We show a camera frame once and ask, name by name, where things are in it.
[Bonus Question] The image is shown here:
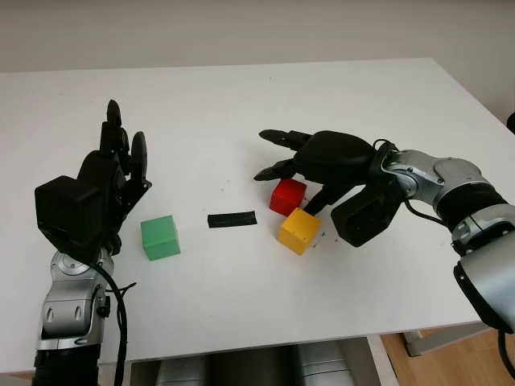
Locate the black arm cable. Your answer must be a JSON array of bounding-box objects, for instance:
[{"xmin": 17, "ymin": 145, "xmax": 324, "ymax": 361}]
[
  {"xmin": 94, "ymin": 257, "xmax": 138, "ymax": 386},
  {"xmin": 373, "ymin": 138, "xmax": 510, "ymax": 386}
]

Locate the black tape strip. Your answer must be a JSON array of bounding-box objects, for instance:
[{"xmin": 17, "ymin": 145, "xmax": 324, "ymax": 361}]
[{"xmin": 207, "ymin": 209, "xmax": 258, "ymax": 229}]

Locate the green wooden block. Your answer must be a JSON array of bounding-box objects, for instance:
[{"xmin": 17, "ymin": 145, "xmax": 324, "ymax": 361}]
[{"xmin": 140, "ymin": 215, "xmax": 182, "ymax": 261}]

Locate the dark grey robot torso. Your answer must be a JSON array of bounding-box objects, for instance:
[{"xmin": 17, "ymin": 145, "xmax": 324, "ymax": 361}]
[{"xmin": 207, "ymin": 345, "xmax": 301, "ymax": 386}]

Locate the silver robot right leg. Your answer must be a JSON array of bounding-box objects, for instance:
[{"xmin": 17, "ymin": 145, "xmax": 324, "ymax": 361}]
[{"xmin": 295, "ymin": 341, "xmax": 357, "ymax": 386}]

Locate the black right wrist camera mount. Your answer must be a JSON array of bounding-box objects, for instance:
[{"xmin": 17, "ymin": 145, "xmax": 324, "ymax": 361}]
[{"xmin": 330, "ymin": 146, "xmax": 406, "ymax": 248}]

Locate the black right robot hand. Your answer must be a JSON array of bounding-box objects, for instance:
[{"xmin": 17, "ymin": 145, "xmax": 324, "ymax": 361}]
[{"xmin": 253, "ymin": 129, "xmax": 381, "ymax": 216}]

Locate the white table leg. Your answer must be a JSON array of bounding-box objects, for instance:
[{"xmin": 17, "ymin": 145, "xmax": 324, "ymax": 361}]
[{"xmin": 365, "ymin": 334, "xmax": 398, "ymax": 386}]

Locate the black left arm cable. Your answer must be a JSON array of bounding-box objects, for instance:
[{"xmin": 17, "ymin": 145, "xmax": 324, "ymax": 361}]
[{"xmin": 94, "ymin": 257, "xmax": 138, "ymax": 386}]

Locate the yellow wooden block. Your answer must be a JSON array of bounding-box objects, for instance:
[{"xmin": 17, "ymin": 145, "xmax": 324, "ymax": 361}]
[{"xmin": 276, "ymin": 207, "xmax": 322, "ymax": 257}]

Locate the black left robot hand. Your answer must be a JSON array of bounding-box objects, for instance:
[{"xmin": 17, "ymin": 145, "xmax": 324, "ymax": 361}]
[{"xmin": 76, "ymin": 99, "xmax": 153, "ymax": 258}]

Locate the red wooden block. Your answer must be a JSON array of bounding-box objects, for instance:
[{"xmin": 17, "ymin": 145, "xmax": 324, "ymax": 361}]
[{"xmin": 269, "ymin": 179, "xmax": 307, "ymax": 215}]

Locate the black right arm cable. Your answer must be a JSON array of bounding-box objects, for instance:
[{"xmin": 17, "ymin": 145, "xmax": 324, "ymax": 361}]
[{"xmin": 373, "ymin": 138, "xmax": 510, "ymax": 386}]

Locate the grey metal floor bar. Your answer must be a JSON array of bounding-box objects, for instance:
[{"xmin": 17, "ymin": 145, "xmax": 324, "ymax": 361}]
[{"xmin": 402, "ymin": 321, "xmax": 501, "ymax": 357}]

